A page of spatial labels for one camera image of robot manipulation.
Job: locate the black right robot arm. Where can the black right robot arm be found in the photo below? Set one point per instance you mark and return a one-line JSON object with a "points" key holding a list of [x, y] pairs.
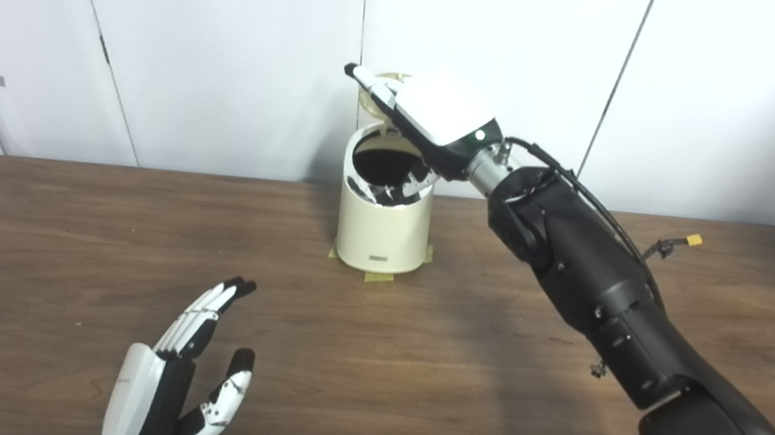
{"points": [[593, 270]]}

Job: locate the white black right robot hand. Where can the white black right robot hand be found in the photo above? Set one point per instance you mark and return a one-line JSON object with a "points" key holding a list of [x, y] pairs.
{"points": [[443, 111]]}

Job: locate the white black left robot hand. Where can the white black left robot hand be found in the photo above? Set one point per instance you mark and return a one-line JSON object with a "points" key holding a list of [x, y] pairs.
{"points": [[137, 393]]}

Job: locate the yellow tape piece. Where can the yellow tape piece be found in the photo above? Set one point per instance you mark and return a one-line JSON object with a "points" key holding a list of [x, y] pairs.
{"points": [[428, 255], [379, 277], [333, 250]]}

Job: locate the cream round bin lid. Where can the cream round bin lid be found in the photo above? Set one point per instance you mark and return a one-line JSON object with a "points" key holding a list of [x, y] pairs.
{"points": [[369, 106]]}

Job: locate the cream-colored bin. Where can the cream-colored bin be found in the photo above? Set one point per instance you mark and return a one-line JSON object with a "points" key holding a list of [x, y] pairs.
{"points": [[382, 235]]}

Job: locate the black wall panel hinge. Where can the black wall panel hinge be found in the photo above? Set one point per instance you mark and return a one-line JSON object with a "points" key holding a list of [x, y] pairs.
{"points": [[104, 49]]}

